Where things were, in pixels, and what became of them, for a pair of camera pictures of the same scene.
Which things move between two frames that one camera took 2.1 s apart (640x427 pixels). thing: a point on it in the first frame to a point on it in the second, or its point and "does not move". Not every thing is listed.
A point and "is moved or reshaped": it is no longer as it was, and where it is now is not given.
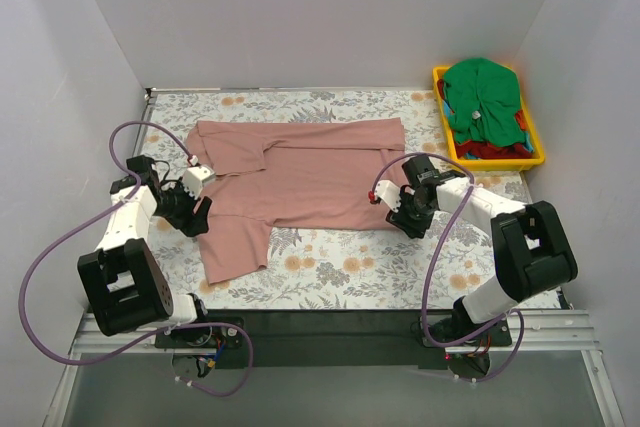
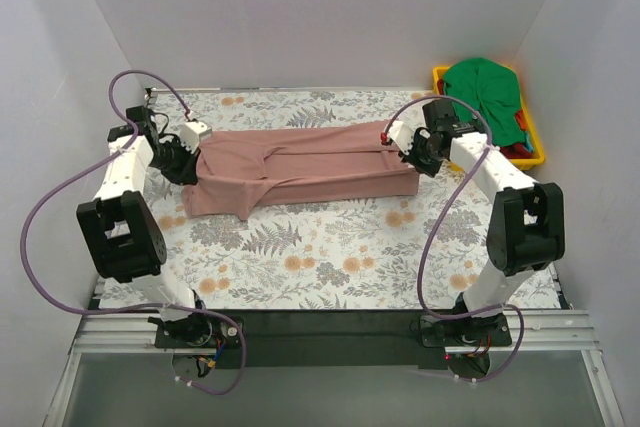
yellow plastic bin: x=494 y=164 does not move
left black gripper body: x=190 y=215 to x=185 y=170
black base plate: x=408 y=339 does not move
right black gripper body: x=405 y=215 to x=417 y=156
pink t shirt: x=316 y=174 is moved or reshaped
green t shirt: x=483 y=98 does not move
